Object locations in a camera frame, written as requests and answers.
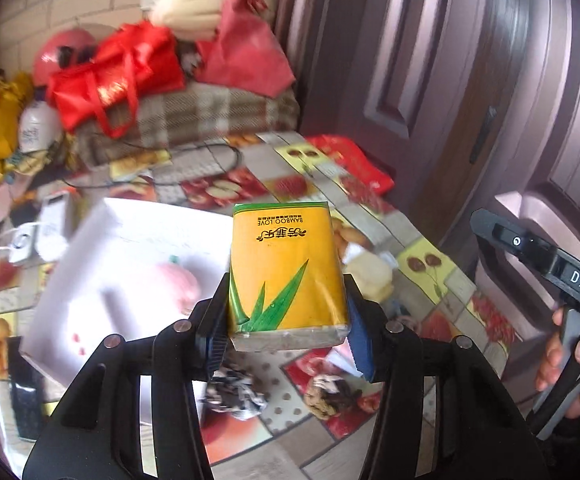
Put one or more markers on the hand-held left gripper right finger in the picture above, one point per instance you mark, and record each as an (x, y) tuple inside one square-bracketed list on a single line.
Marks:
[(362, 345)]

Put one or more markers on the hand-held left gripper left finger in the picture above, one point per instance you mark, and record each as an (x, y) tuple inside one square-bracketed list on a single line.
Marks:
[(217, 332)]

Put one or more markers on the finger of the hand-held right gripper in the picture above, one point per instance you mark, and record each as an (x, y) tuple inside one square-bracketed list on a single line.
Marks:
[(504, 237)]

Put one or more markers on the brown fuzzy scrunchie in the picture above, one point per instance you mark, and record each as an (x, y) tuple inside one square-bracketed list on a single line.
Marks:
[(327, 395)]

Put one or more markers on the pink plush toy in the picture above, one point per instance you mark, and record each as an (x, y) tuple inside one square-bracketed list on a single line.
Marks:
[(175, 285)]

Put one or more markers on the yellow tissue pack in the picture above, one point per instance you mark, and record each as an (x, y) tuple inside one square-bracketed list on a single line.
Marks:
[(285, 270)]

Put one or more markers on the white cardboard box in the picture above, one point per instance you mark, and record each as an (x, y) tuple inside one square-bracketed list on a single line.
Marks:
[(135, 230)]

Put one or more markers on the yellow sponge with green base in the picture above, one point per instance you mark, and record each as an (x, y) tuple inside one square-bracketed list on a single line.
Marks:
[(372, 277)]

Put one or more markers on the fruit print tablecloth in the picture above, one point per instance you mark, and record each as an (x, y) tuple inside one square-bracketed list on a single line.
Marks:
[(280, 185)]

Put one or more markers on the red plastic bag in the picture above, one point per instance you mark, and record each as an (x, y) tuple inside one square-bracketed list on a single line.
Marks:
[(245, 50), (354, 160)]

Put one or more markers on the white power bank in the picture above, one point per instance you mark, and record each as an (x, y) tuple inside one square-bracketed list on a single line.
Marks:
[(55, 217)]

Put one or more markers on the dark flat device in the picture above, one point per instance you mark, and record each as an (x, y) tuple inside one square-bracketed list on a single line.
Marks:
[(27, 395)]

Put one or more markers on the small white device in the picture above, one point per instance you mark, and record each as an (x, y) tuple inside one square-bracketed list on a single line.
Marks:
[(20, 245)]

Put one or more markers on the plaid blanket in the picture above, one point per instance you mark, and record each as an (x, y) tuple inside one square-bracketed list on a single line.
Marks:
[(195, 110)]

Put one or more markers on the white bottle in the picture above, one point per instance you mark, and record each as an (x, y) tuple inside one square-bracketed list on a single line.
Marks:
[(35, 125)]

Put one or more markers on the red tote bag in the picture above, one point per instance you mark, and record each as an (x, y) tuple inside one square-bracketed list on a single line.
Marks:
[(135, 65)]

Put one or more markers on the yellow bag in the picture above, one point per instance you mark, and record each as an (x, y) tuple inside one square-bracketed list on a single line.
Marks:
[(0, 120)]

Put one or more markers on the pink helmet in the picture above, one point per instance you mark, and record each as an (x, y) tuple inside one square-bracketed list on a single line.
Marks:
[(52, 57)]

